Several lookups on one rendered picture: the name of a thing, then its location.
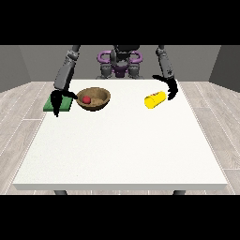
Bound green square pad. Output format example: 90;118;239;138
42;94;75;113

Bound yellow cup with melon print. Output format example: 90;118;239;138
143;90;168;110

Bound grey robot trunk purple rings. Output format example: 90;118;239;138
95;45;145;81

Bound brown wooden bowl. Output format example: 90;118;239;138
76;86;112;112

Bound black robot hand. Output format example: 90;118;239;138
50;88;79;118
151;74;179;101

